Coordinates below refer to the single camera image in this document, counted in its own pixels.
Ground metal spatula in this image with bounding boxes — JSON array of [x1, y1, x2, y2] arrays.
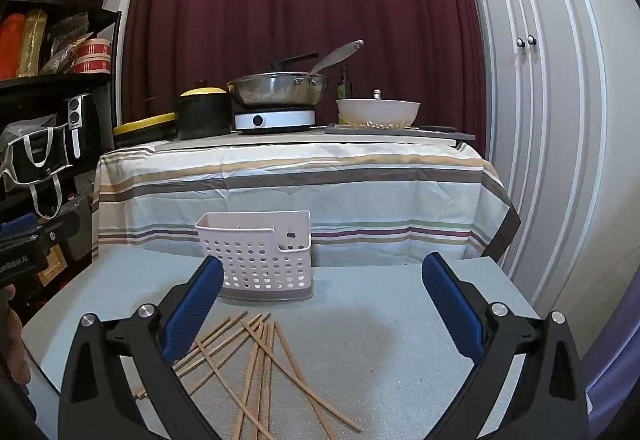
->
[[307, 40, 365, 83]]

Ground black pot with yellow lid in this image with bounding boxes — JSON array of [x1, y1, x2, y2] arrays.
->
[[176, 80, 233, 141]]

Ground pile of wooden chopsticks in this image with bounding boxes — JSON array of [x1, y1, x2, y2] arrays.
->
[[132, 310, 362, 440]]

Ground white induction cooker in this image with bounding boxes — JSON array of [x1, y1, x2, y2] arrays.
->
[[234, 107, 317, 131]]

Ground dark grey tray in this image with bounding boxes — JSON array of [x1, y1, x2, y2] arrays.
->
[[325, 122, 476, 143]]

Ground white cabinet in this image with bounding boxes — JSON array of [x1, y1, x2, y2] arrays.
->
[[465, 0, 640, 311]]

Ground clear plastic snack bag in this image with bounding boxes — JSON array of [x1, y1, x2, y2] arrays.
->
[[40, 17, 95, 74]]

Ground steel frying pan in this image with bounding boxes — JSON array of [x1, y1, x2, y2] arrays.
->
[[227, 52, 331, 109]]

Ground wooden frame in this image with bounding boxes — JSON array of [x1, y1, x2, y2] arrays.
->
[[36, 245, 68, 288]]

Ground white bowl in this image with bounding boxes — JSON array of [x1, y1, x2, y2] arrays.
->
[[336, 98, 422, 129]]

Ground person's left hand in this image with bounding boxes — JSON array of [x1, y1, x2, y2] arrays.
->
[[0, 287, 32, 387]]

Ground purple cloth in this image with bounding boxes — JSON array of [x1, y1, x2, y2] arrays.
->
[[585, 270, 640, 440]]

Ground striped tablecloth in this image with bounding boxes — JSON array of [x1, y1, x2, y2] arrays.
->
[[92, 140, 521, 267]]

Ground black tote bag white handles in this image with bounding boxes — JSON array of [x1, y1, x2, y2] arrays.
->
[[0, 117, 71, 219]]

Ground black silver air fryer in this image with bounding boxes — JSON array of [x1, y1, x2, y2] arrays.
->
[[67, 92, 108, 159]]

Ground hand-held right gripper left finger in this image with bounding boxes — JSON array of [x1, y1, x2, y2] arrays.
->
[[57, 256, 226, 440]]

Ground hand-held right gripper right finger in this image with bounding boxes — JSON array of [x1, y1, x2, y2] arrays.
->
[[421, 252, 591, 440]]

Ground beige board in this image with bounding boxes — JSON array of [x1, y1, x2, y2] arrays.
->
[[154, 131, 458, 153]]

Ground dark oil bottle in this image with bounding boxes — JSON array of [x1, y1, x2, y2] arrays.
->
[[336, 64, 353, 100]]

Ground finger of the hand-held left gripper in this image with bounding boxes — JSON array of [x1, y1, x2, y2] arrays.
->
[[0, 211, 82, 251], [0, 215, 40, 238]]

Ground flat black pan yellow lid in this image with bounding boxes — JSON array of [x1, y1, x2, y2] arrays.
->
[[112, 112, 178, 143]]

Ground black shelf rack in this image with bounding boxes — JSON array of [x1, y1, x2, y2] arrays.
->
[[0, 2, 123, 271]]

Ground white perforated utensil basket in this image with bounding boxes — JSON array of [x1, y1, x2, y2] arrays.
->
[[195, 210, 315, 303]]

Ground orange package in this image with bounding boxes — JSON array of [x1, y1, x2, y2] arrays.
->
[[0, 14, 26, 78]]

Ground yellow packet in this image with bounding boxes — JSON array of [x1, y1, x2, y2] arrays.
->
[[20, 10, 48, 75]]

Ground red striped round tin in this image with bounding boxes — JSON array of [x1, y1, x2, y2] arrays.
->
[[72, 38, 112, 74]]

